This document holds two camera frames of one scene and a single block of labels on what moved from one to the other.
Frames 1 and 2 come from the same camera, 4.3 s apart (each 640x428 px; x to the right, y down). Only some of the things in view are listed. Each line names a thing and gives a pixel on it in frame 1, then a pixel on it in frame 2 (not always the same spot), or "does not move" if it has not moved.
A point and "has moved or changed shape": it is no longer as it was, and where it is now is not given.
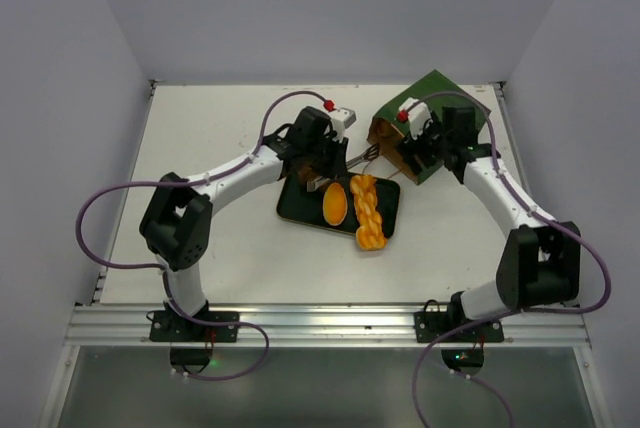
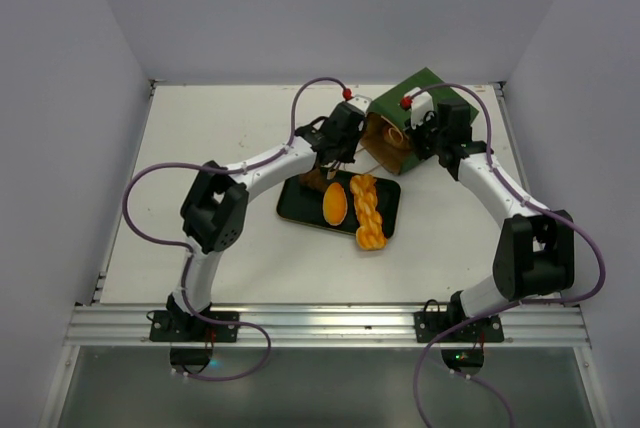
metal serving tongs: x=369 y=153 has moved or changed shape
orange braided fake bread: x=370 y=235 does not move
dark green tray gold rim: x=308 y=207 does not move
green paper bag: x=387 y=131 has moved or changed shape
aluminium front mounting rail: x=322 y=326 does not move
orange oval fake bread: x=334 y=204 does not move
